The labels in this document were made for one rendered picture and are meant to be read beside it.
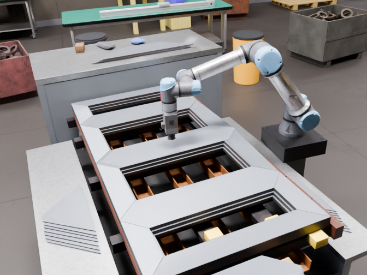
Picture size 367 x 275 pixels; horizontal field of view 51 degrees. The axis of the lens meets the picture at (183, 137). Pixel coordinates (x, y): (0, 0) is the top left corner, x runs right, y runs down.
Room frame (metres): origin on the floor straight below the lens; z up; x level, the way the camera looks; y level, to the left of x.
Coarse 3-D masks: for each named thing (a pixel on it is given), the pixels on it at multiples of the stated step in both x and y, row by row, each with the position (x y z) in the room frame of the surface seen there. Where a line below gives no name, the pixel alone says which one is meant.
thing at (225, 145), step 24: (144, 96) 2.37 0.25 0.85; (144, 120) 2.02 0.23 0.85; (216, 144) 1.69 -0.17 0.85; (96, 168) 1.58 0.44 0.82; (120, 168) 1.50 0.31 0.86; (144, 168) 1.54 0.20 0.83; (264, 168) 1.44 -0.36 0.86; (264, 192) 1.28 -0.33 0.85; (192, 216) 1.15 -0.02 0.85; (216, 216) 1.18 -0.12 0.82; (288, 240) 1.03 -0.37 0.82; (216, 264) 0.92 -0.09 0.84
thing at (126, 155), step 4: (116, 148) 1.68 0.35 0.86; (120, 148) 1.68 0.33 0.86; (124, 148) 1.68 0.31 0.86; (128, 148) 1.68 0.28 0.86; (116, 152) 1.64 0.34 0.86; (120, 152) 1.64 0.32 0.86; (124, 152) 1.64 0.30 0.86; (128, 152) 1.64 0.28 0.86; (132, 152) 1.64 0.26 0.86; (120, 156) 1.61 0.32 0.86; (124, 156) 1.60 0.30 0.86; (128, 156) 1.60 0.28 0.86; (132, 156) 1.60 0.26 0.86; (124, 160) 1.57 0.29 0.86; (128, 160) 1.56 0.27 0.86; (132, 160) 1.56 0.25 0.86; (136, 160) 1.56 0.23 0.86; (124, 164) 1.53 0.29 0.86; (128, 164) 1.53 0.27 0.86; (132, 164) 1.53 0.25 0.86
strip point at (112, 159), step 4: (112, 152) 1.65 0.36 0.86; (108, 156) 1.61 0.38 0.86; (112, 156) 1.61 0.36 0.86; (116, 156) 1.61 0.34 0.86; (104, 160) 1.57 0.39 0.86; (108, 160) 1.57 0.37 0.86; (112, 160) 1.57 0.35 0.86; (116, 160) 1.57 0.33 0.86; (120, 160) 1.57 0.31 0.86; (112, 164) 1.54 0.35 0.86; (116, 164) 1.54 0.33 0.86; (120, 164) 1.53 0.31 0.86
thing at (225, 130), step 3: (216, 126) 1.87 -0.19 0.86; (219, 126) 1.86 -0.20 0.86; (222, 126) 1.86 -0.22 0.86; (219, 129) 1.83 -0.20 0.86; (222, 129) 1.83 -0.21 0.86; (225, 129) 1.82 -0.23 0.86; (228, 129) 1.82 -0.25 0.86; (222, 132) 1.80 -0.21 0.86; (225, 132) 1.79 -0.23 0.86; (228, 132) 1.79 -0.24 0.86; (231, 132) 1.79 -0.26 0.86; (225, 135) 1.76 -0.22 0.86; (228, 135) 1.76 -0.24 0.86; (228, 138) 1.73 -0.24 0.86
